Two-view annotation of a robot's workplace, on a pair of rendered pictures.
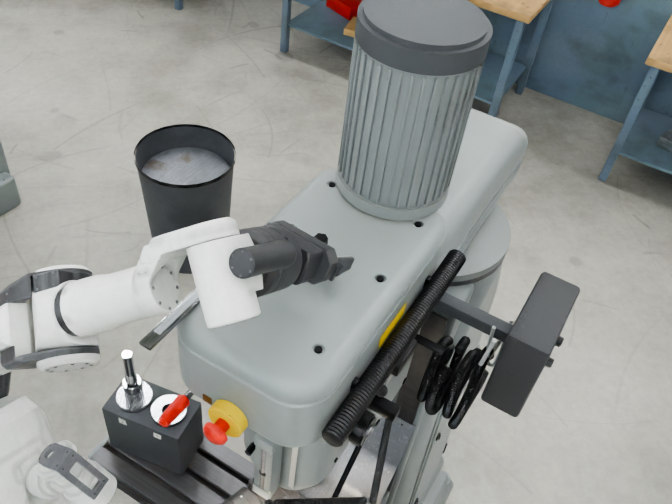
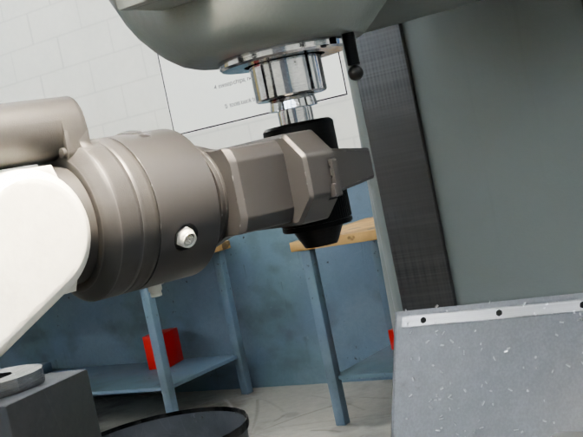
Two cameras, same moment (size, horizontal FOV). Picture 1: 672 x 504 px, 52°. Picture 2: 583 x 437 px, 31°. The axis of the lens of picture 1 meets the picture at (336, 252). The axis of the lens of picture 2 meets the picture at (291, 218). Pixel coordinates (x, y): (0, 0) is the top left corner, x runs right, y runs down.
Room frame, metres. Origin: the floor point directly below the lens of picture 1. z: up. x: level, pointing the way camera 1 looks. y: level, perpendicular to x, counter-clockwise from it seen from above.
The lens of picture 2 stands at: (0.07, -0.06, 1.24)
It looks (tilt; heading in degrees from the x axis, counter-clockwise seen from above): 3 degrees down; 9
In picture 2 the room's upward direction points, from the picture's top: 12 degrees counter-clockwise
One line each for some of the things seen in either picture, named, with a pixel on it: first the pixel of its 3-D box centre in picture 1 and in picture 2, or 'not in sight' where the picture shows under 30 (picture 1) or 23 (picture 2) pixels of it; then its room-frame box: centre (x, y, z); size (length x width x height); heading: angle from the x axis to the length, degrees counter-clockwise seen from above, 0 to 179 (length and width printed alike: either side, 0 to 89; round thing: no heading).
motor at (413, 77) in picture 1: (407, 107); not in sight; (0.97, -0.08, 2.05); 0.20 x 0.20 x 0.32
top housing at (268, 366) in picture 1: (318, 294); not in sight; (0.76, 0.02, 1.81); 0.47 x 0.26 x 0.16; 155
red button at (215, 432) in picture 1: (218, 430); not in sight; (0.52, 0.13, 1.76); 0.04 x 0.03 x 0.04; 65
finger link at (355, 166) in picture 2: not in sight; (339, 169); (0.73, 0.00, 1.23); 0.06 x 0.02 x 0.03; 140
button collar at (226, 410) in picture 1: (227, 418); not in sight; (0.54, 0.12, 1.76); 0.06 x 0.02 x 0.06; 65
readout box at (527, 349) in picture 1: (532, 345); not in sight; (0.88, -0.41, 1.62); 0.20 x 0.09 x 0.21; 155
